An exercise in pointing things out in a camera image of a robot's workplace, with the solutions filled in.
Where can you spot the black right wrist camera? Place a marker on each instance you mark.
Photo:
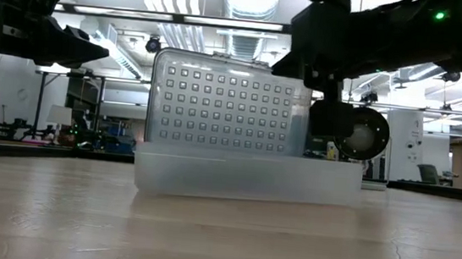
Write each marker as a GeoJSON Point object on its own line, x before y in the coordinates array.
{"type": "Point", "coordinates": [331, 120]}

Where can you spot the black overhead crossbeam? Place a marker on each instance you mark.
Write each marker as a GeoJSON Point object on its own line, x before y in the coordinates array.
{"type": "Point", "coordinates": [140, 14]}

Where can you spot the white column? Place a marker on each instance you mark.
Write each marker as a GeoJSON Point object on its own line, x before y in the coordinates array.
{"type": "Point", "coordinates": [405, 133]}

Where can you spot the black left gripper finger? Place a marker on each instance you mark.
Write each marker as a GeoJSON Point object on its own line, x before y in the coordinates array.
{"type": "Point", "coordinates": [64, 51]}
{"type": "Point", "coordinates": [78, 35]}

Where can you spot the small white lampshade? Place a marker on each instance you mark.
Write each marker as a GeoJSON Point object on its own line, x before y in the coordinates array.
{"type": "Point", "coordinates": [59, 115]}

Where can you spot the white spot lamp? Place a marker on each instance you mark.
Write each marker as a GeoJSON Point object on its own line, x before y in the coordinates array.
{"type": "Point", "coordinates": [368, 136]}

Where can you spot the grey office chair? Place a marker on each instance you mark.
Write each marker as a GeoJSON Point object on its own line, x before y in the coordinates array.
{"type": "Point", "coordinates": [428, 174]}

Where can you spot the blue storage bin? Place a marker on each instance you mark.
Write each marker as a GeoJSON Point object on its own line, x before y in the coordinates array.
{"type": "Point", "coordinates": [118, 146]}

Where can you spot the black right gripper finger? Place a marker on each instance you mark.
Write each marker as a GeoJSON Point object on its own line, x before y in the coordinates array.
{"type": "Point", "coordinates": [288, 69]}

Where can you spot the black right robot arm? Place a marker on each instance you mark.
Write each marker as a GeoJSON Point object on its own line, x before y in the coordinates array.
{"type": "Point", "coordinates": [414, 32]}

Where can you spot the silver ventilation duct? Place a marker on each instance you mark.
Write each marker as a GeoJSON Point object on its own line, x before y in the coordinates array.
{"type": "Point", "coordinates": [251, 4]}

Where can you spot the black ceiling spotlight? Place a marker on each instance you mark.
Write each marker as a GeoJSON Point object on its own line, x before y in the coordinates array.
{"type": "Point", "coordinates": [153, 45]}
{"type": "Point", "coordinates": [451, 76]}
{"type": "Point", "coordinates": [369, 97]}

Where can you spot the clear plastic supply box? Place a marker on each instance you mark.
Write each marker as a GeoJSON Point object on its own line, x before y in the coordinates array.
{"type": "Point", "coordinates": [247, 178]}

